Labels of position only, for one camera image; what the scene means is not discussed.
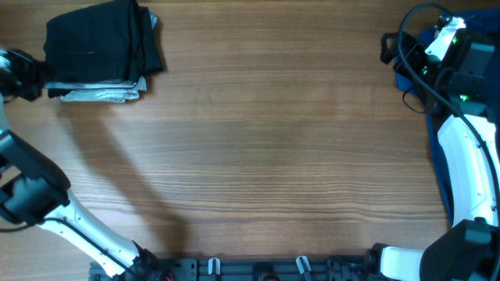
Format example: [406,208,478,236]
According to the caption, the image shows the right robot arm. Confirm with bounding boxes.
[364,19,499,280]

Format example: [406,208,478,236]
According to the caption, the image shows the folded light blue jeans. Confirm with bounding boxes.
[43,11,160,104]

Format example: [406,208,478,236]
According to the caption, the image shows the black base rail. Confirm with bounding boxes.
[87,253,391,281]

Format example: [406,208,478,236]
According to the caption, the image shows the black shorts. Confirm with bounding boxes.
[44,0,159,84]

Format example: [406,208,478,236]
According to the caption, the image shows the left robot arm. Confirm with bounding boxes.
[1,114,172,280]

